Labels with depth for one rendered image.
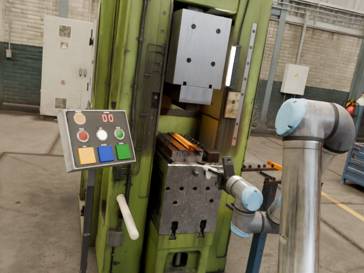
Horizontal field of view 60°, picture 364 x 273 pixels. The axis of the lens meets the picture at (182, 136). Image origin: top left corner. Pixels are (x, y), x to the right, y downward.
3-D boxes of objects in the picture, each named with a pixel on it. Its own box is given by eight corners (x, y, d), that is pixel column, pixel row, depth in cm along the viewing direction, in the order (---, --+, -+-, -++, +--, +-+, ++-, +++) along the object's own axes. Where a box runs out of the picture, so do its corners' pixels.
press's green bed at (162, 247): (203, 294, 212) (214, 231, 203) (149, 301, 199) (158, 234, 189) (177, 247, 263) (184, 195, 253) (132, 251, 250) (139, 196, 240)
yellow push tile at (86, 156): (96, 162, 146) (93, 146, 147) (81, 164, 141) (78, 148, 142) (94, 163, 147) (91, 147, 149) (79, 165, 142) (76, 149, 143)
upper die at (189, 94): (210, 105, 186) (213, 89, 184) (179, 102, 179) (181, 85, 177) (186, 96, 224) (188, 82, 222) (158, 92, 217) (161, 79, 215)
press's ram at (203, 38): (233, 91, 189) (245, 21, 180) (172, 84, 175) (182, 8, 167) (205, 84, 227) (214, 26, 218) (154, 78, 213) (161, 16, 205)
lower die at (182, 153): (201, 162, 193) (203, 148, 191) (170, 161, 186) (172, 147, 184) (179, 143, 232) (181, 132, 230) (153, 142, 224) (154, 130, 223)
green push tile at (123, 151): (131, 158, 161) (128, 144, 161) (118, 160, 155) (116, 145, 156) (129, 158, 162) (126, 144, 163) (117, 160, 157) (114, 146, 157)
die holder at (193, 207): (215, 232, 202) (226, 166, 193) (158, 235, 189) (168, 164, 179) (185, 195, 253) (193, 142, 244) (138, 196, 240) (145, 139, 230)
